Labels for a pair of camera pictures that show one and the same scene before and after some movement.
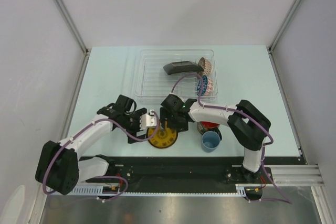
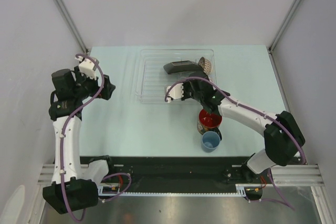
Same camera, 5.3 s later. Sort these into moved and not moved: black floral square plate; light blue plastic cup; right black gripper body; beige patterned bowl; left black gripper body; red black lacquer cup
Moved: right black gripper body; left black gripper body
Not moved: black floral square plate; light blue plastic cup; red black lacquer cup; beige patterned bowl
